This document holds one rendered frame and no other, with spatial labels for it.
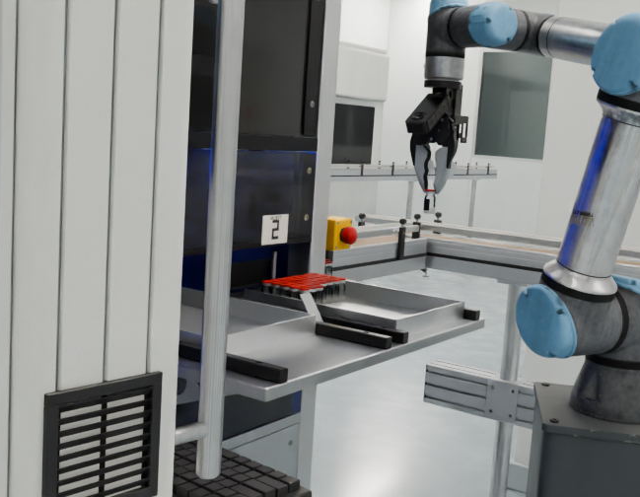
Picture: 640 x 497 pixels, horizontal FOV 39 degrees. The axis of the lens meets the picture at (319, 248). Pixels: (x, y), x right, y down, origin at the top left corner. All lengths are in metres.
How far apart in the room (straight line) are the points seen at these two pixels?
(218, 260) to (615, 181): 0.70
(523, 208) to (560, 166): 7.10
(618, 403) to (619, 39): 0.58
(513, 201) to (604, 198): 8.90
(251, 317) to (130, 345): 0.83
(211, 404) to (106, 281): 0.19
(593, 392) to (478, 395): 1.15
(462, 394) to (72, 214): 2.07
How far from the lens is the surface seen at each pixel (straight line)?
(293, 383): 1.26
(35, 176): 0.72
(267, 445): 1.96
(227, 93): 0.84
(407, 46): 10.97
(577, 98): 3.13
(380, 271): 2.42
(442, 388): 2.74
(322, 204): 1.96
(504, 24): 1.63
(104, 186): 0.75
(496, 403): 2.66
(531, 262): 2.53
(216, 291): 0.86
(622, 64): 1.33
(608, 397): 1.55
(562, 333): 1.40
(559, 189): 3.14
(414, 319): 1.59
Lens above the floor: 1.23
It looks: 8 degrees down
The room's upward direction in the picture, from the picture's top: 4 degrees clockwise
